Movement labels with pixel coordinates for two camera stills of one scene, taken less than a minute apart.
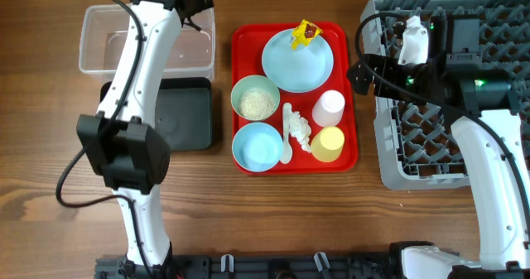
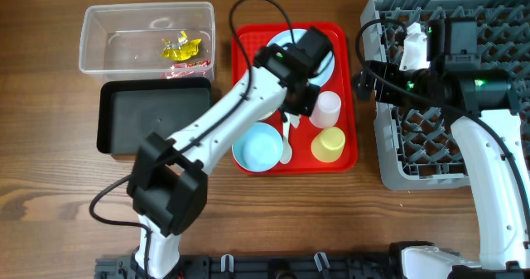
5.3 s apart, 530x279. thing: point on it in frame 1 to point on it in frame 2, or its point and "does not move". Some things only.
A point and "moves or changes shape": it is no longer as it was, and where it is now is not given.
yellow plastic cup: [327, 144] does not move
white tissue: [301, 130] moves or changes shape
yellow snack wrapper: [303, 34] moves or changes shape
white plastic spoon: [287, 148] does not move
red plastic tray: [292, 98] does not move
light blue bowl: [257, 146] does not move
